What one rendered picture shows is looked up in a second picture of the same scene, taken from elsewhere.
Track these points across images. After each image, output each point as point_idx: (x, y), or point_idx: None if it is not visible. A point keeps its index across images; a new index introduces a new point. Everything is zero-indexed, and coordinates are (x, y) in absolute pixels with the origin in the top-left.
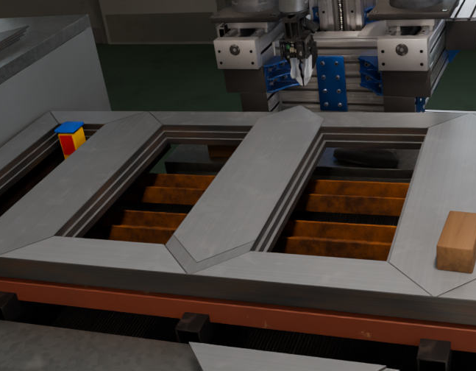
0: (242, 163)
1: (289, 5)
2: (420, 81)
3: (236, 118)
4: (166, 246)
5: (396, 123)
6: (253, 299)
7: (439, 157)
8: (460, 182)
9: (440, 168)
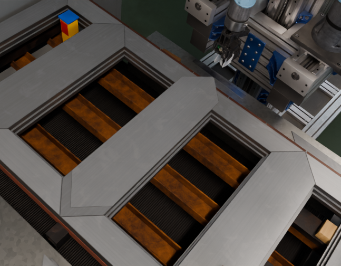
0: (147, 120)
1: (230, 25)
2: (298, 95)
3: (169, 68)
4: (62, 179)
5: (256, 134)
6: (89, 248)
7: (259, 188)
8: (254, 221)
9: (252, 200)
